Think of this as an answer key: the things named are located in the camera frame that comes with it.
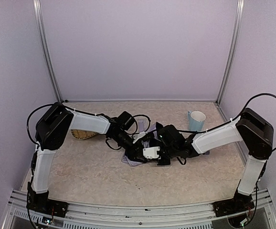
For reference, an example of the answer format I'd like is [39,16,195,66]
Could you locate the light blue ceramic mug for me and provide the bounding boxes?
[188,111,206,132]

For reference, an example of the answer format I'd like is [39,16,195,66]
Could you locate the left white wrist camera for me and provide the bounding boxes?
[133,132,146,144]

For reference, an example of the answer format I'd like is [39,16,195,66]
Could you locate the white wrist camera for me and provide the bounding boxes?
[133,132,146,144]
[143,146,160,159]

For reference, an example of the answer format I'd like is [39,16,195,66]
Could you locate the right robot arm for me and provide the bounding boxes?
[157,108,274,217]

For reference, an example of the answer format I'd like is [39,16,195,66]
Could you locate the front aluminium rail base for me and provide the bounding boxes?
[0,189,276,229]

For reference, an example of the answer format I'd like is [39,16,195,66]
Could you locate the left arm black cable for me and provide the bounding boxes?
[129,114,153,136]

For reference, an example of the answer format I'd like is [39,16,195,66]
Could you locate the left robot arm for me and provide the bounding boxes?
[26,102,147,216]

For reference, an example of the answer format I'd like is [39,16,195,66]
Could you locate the left aluminium frame post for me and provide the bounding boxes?
[33,0,63,102]

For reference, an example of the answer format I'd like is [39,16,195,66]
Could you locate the aluminium frame post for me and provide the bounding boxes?
[216,0,245,106]
[33,0,63,102]

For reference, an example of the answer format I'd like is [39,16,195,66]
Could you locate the woven bamboo tray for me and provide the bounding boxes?
[71,129,97,140]

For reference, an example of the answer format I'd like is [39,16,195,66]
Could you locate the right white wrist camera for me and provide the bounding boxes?
[143,146,160,159]

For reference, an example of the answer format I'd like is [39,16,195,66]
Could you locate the lilac folding umbrella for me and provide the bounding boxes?
[125,123,199,166]

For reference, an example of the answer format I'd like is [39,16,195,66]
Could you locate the right aluminium frame post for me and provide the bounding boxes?
[216,0,245,106]

